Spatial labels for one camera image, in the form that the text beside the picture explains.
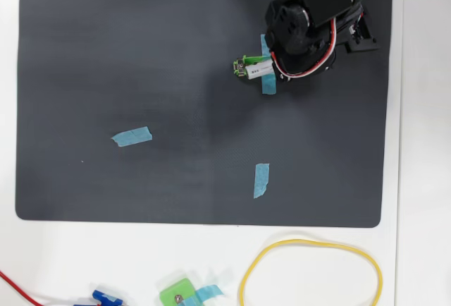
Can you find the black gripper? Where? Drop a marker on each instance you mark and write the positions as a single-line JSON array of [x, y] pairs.
[[251, 60]]

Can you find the white cylindrical battery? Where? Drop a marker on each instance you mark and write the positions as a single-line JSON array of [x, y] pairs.
[[257, 70]]

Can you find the green battery holder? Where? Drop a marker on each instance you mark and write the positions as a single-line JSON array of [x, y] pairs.
[[239, 66]]

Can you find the long blue tape strip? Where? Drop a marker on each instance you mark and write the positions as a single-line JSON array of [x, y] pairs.
[[269, 85]]

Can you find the short blue tape strip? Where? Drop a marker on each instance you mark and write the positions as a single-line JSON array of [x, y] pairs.
[[261, 179]]

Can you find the dark grey work mat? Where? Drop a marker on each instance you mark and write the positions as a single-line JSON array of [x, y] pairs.
[[141, 73]]

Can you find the wide blue tape strip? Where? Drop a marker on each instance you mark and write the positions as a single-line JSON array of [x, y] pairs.
[[134, 136]]

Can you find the yellow rubber band loop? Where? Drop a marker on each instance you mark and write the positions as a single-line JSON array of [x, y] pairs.
[[380, 278]]

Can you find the blue tape on block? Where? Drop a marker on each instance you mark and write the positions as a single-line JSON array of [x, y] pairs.
[[209, 291]]

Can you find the green block with screw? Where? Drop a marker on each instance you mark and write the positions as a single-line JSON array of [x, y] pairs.
[[174, 290]]

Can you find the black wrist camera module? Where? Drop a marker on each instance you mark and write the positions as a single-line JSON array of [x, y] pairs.
[[363, 43]]

